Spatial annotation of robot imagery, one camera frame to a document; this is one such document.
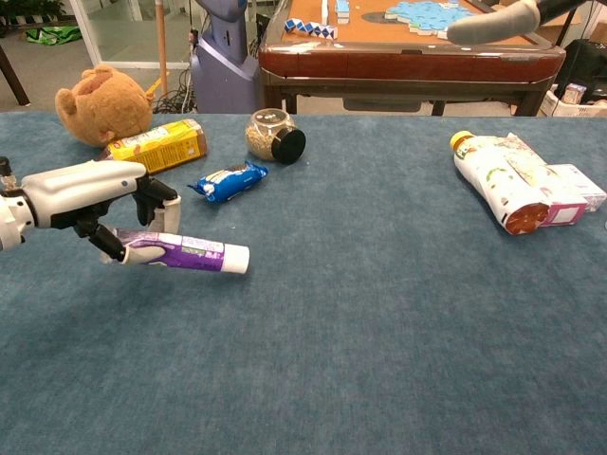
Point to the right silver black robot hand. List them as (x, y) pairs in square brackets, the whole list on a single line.
[(498, 23)]

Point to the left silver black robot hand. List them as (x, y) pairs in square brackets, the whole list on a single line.
[(80, 189)]

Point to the purple white tube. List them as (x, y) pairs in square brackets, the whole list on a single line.
[(199, 253)]

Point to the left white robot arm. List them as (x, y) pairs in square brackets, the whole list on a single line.
[(12, 223)]

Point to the cardboard box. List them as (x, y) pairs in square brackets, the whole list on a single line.
[(555, 30)]

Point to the blue white puzzle pieces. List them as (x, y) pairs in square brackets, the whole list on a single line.
[(422, 14)]

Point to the brown plush toy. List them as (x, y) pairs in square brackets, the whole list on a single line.
[(104, 106)]

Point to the yellow label tea bottle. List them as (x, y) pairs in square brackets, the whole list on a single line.
[(161, 149)]

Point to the black bag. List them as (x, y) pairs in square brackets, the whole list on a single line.
[(585, 61)]

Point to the brown mahjong table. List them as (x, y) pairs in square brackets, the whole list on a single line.
[(403, 64)]

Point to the white plastic basket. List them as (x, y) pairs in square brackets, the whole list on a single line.
[(569, 110)]

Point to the dark wooden furniture leg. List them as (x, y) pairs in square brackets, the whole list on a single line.
[(14, 76)]

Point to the blue cookie packet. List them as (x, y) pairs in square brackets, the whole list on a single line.
[(230, 182)]

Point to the white label juice bottle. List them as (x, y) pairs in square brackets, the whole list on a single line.
[(488, 180)]

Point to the green bag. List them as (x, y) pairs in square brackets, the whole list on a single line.
[(52, 35)]

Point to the wooden pole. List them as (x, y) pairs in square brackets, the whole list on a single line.
[(162, 42)]

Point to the small white purple box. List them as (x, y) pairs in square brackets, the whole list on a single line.
[(585, 187)]

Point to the green potted plant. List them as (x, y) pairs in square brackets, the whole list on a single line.
[(33, 9)]

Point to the blue white snake cube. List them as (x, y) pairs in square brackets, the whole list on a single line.
[(310, 28)]

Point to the round glass jar black lid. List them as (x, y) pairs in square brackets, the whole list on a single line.
[(265, 135)]

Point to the blue grey machine base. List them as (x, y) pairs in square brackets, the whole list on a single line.
[(225, 61)]

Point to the pink white carton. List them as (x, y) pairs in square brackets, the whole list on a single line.
[(564, 213)]

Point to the blue felt table mat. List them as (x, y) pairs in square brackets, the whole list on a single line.
[(303, 332)]

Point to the white door frame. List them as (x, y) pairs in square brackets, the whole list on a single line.
[(90, 33)]

